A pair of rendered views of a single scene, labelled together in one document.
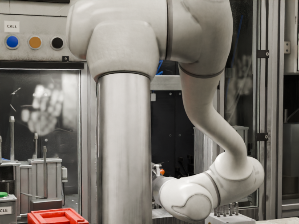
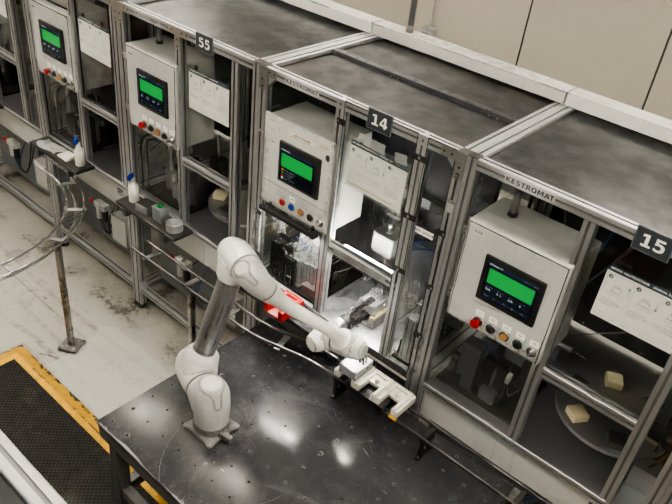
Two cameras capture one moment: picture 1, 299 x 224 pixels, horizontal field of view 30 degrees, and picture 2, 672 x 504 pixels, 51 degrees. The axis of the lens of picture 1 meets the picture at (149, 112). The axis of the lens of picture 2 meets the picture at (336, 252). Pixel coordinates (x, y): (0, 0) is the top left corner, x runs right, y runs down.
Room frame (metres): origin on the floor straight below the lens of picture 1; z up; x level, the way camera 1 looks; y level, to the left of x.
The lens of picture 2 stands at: (0.25, -2.19, 3.12)
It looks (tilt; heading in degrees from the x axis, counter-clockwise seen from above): 34 degrees down; 60
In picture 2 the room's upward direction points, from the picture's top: 7 degrees clockwise
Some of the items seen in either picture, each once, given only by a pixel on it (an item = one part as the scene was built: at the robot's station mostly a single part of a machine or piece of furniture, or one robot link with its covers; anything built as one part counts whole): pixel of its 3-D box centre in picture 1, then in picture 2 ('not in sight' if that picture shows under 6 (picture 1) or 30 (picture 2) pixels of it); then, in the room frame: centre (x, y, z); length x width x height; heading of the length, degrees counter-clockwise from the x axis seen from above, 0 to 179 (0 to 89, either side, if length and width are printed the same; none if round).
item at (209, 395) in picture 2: not in sight; (210, 398); (0.93, -0.15, 0.85); 0.18 x 0.16 x 0.22; 93
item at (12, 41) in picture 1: (12, 42); not in sight; (1.48, 0.36, 1.42); 0.03 x 0.02 x 0.03; 112
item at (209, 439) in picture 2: not in sight; (214, 425); (0.93, -0.17, 0.71); 0.22 x 0.18 x 0.06; 112
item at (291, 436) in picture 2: not in sight; (302, 456); (1.25, -0.44, 0.66); 1.50 x 1.06 x 0.04; 112
